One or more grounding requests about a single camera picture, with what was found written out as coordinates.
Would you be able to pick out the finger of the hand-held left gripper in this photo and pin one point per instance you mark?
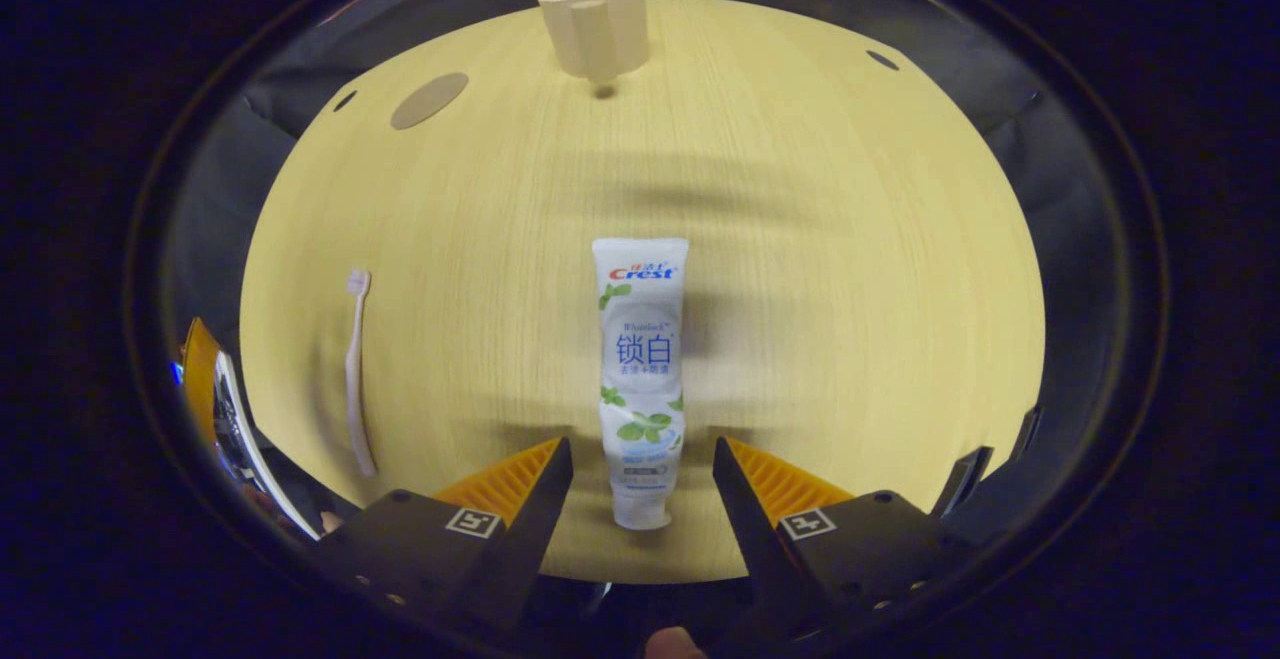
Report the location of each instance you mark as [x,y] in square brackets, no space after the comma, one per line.
[200,379]

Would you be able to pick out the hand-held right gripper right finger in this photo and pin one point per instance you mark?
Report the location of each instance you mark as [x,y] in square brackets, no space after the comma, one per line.
[755,539]

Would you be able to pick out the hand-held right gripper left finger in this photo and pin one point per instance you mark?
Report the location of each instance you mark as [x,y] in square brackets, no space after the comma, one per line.
[530,539]

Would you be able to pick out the pale pink toothbrush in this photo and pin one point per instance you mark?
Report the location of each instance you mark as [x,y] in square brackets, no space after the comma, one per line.
[352,369]

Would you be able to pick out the white toothpaste tube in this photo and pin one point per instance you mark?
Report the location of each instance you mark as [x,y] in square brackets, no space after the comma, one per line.
[640,359]

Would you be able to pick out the round brown coaster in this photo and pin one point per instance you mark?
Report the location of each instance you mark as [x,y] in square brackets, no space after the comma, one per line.
[428,101]

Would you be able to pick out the beige cup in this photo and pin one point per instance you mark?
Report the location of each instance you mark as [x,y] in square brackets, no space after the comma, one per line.
[600,29]

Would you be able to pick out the wooden desktop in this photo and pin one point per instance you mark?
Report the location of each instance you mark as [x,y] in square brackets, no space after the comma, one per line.
[850,289]

